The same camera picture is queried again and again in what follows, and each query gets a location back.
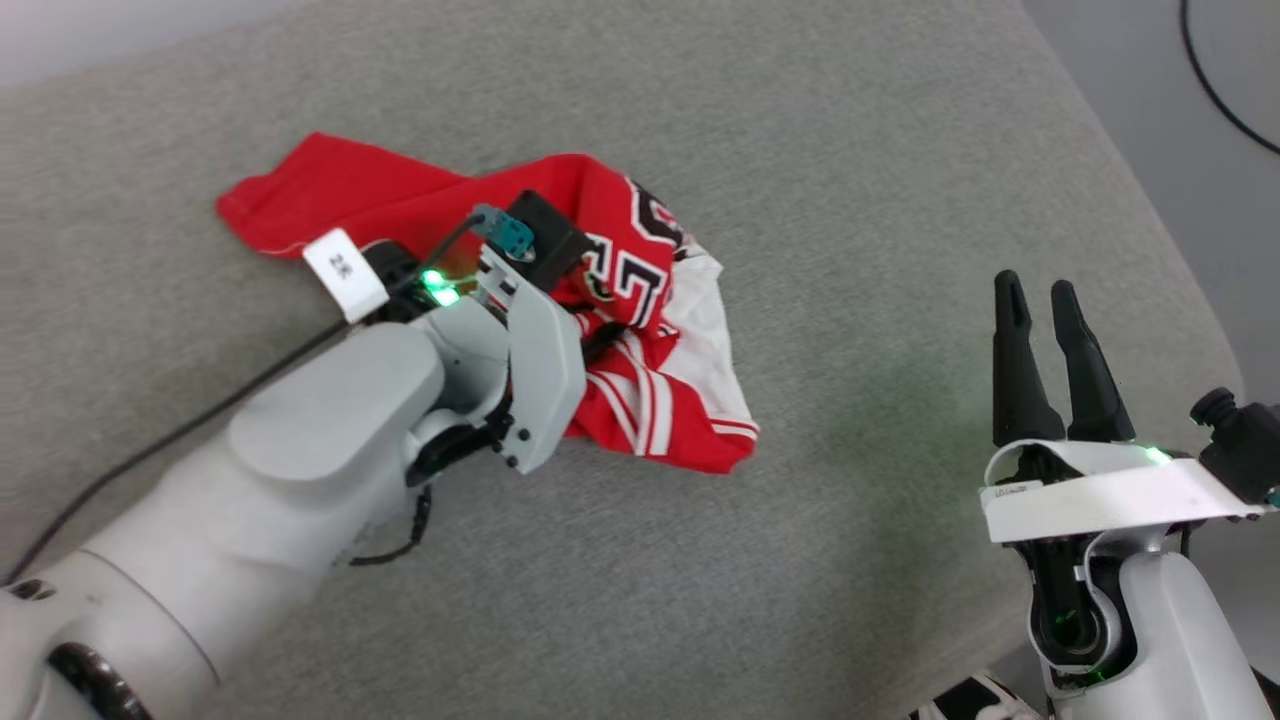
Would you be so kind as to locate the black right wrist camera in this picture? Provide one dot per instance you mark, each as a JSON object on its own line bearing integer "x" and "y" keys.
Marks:
{"x": 1240, "y": 440}

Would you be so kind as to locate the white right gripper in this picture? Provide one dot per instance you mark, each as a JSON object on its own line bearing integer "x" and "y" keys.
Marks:
{"x": 1120, "y": 490}

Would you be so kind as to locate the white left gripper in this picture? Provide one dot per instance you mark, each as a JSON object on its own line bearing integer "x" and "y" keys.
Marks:
{"x": 545, "y": 380}

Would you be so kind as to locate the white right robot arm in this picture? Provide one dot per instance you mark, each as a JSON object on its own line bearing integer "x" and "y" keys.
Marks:
{"x": 1180, "y": 640}

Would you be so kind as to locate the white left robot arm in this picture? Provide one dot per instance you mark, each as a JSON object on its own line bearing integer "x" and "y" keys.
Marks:
{"x": 200, "y": 550}

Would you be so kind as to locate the grey fabric sofa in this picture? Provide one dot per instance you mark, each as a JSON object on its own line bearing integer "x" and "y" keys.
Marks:
{"x": 850, "y": 200}

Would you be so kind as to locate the red white sports jersey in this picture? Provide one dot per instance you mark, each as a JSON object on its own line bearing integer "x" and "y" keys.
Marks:
{"x": 380, "y": 195}

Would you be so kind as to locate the white black robot base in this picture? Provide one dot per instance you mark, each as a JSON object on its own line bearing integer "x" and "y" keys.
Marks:
{"x": 975, "y": 700}

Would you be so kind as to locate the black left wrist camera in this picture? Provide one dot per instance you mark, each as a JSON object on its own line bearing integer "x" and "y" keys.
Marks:
{"x": 550, "y": 240}

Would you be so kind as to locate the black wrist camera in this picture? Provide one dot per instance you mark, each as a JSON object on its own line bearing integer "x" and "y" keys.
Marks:
{"x": 550, "y": 240}
{"x": 1240, "y": 440}

